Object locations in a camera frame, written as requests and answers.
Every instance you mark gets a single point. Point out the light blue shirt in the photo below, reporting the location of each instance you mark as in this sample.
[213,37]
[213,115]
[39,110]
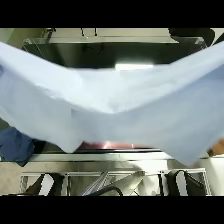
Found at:
[133,100]

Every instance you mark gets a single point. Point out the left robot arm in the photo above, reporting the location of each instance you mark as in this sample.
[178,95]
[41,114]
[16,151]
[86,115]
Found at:
[46,185]

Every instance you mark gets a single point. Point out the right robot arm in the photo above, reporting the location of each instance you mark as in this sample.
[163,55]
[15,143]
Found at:
[183,183]

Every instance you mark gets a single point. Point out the dark blue garment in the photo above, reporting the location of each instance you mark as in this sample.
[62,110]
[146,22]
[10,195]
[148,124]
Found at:
[15,145]

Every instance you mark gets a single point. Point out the silver frame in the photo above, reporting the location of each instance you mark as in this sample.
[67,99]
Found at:
[100,165]

